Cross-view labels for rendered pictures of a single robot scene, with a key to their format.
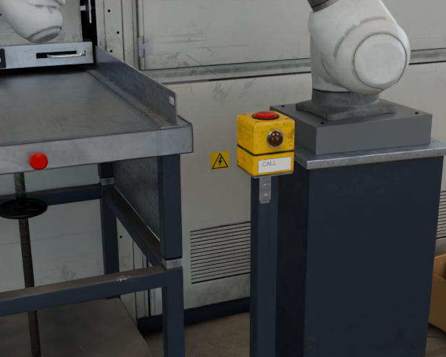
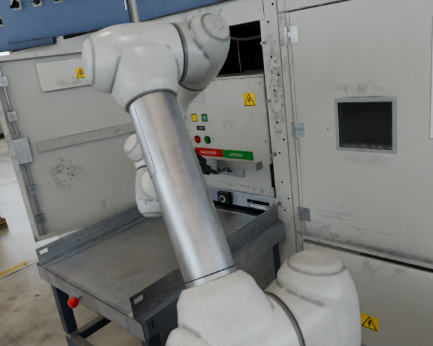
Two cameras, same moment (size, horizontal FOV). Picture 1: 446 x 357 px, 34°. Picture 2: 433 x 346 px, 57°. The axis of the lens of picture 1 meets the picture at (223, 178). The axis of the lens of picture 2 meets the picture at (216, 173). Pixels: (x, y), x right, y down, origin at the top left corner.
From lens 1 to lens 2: 157 cm
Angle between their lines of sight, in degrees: 63
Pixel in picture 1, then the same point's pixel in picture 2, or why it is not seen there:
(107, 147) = (106, 310)
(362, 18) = (183, 322)
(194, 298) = not seen: outside the picture
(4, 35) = (232, 184)
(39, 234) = not seen: hidden behind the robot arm
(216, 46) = (364, 228)
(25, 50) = (241, 195)
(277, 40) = not seen: outside the picture
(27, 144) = (78, 288)
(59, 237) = not seen: hidden behind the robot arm
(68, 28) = (266, 187)
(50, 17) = (145, 206)
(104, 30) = (280, 194)
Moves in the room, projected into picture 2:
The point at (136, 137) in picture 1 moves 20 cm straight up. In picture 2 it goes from (117, 313) to (102, 248)
